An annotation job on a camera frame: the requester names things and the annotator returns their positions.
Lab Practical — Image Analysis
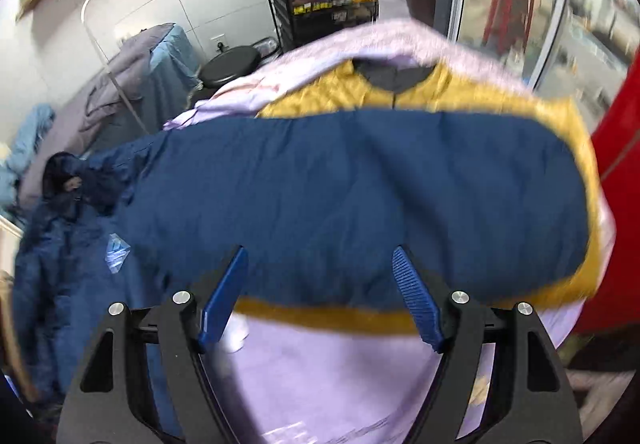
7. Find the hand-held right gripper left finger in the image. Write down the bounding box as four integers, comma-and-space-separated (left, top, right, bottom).
56, 246, 250, 444

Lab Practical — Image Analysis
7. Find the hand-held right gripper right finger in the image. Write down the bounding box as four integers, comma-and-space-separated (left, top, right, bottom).
392, 246, 585, 444

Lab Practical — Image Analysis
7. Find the navy blue padded jacket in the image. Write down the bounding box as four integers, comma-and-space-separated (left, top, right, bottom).
12, 108, 593, 430

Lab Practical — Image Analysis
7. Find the clear plastic packet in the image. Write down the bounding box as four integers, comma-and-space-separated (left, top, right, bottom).
105, 234, 132, 275

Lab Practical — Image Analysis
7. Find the purple floral bed sheet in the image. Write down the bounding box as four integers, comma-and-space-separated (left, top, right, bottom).
162, 18, 618, 444

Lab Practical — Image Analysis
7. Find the grey blanket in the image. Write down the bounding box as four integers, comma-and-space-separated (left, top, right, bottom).
20, 24, 173, 209

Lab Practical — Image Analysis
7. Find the folded gold patterned garment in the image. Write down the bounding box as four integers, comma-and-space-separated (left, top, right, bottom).
235, 61, 608, 337

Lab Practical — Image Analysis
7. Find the black round stool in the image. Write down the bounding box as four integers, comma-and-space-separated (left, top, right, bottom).
197, 46, 261, 89

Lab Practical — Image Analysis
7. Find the red object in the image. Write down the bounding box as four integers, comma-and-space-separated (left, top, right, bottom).
572, 51, 640, 337

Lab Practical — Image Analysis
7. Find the teal skirted massage bed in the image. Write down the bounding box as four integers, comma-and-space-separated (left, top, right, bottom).
20, 24, 206, 209

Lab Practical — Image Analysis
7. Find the blue duvet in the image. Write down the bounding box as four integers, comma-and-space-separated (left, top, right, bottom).
0, 104, 56, 219

